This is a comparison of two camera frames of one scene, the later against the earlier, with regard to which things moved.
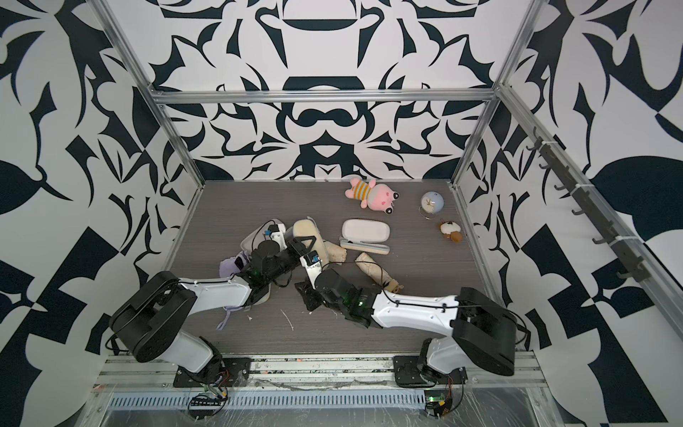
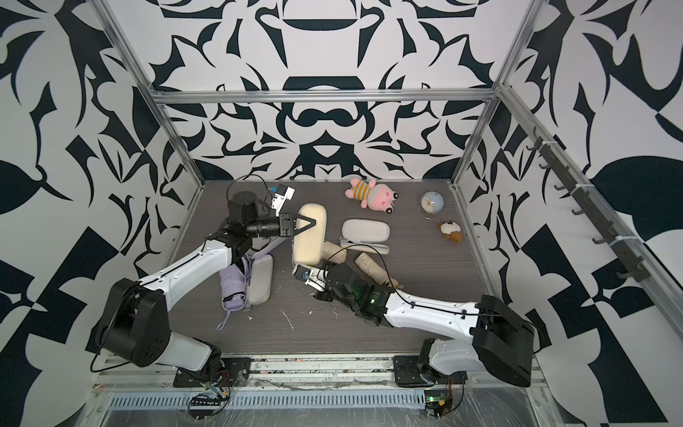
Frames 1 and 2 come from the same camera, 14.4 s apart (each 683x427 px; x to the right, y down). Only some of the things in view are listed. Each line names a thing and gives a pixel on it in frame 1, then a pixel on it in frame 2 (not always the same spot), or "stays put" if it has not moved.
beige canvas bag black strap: x=335 y=253 stays put
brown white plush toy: x=451 y=229 stays put
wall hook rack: x=627 y=247 stays put
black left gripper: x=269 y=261 → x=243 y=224
